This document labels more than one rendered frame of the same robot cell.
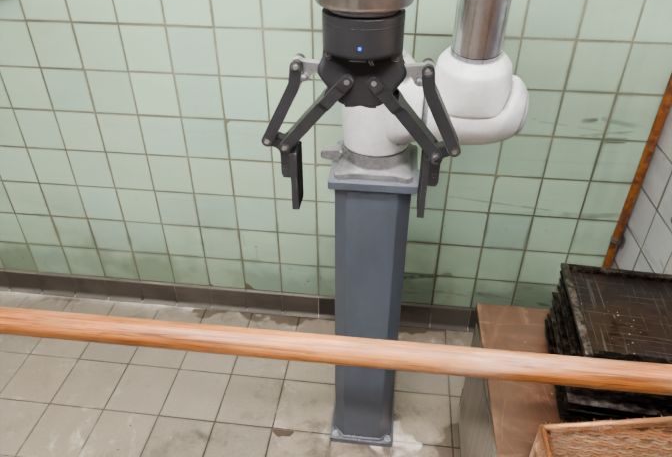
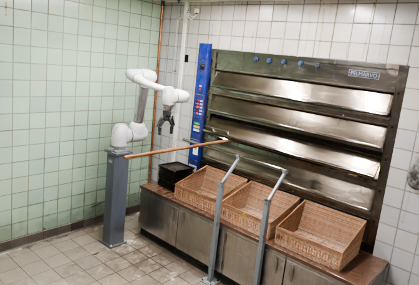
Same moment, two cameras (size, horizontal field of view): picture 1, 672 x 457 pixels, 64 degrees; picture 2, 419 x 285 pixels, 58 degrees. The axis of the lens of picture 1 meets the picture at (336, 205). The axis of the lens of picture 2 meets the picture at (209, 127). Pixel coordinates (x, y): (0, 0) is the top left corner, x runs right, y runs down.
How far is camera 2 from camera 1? 302 cm
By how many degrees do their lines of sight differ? 57
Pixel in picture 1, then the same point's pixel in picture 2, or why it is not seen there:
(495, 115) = (144, 133)
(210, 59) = (42, 138)
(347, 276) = (118, 181)
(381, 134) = (125, 141)
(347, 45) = (168, 113)
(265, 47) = (60, 132)
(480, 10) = (141, 113)
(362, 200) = (121, 158)
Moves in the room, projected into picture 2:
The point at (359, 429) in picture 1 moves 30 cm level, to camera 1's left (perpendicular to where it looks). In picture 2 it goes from (118, 240) to (94, 251)
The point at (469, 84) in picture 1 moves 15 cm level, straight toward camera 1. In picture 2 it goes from (141, 127) to (149, 130)
